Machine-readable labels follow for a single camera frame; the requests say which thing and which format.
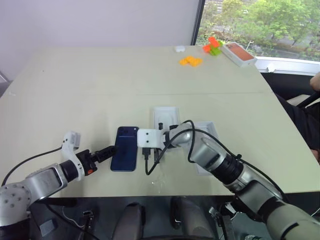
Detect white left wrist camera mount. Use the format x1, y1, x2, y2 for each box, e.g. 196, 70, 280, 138
60, 130, 87, 183

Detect white box with orange print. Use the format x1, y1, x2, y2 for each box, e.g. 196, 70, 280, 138
220, 42, 258, 69

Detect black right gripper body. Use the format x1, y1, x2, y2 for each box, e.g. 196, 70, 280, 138
141, 146, 161, 162

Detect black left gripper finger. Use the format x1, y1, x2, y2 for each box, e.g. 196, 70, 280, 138
97, 145, 119, 157
99, 149, 118, 164

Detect thin white cable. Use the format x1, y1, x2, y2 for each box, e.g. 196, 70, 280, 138
61, 206, 86, 229

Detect person in dark clothes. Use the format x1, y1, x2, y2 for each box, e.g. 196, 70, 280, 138
261, 71, 320, 165

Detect dark window frame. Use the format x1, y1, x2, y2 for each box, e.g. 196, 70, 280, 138
190, 0, 206, 46

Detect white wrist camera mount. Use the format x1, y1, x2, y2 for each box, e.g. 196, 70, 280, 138
136, 128, 166, 149
60, 130, 87, 183

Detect white phone box lid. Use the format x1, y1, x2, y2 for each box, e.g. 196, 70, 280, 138
191, 121, 221, 176

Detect small grey block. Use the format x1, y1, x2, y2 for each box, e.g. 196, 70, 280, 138
38, 219, 55, 233

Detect white window sill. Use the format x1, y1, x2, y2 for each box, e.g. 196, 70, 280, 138
254, 55, 320, 76

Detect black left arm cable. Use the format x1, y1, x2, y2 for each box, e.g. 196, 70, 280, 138
0, 146, 63, 188

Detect white phone box base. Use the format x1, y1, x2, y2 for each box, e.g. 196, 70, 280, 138
149, 106, 181, 131

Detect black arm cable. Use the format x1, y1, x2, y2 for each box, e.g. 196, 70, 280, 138
143, 120, 286, 201
0, 146, 63, 188

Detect bystander bare hand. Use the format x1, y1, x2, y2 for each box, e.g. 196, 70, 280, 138
309, 71, 320, 91

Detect dark rounded shape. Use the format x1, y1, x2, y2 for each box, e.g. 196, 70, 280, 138
119, 201, 147, 240

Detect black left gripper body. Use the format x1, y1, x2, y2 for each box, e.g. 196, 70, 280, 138
75, 148, 101, 176

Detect green toy block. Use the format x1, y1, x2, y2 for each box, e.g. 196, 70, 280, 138
209, 40, 224, 57

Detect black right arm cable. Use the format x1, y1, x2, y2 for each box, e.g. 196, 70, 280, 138
143, 120, 286, 201

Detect dark blue smartphone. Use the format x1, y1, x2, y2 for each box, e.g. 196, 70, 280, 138
110, 125, 140, 173

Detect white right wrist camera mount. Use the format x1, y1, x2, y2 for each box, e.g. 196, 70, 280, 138
136, 128, 166, 149

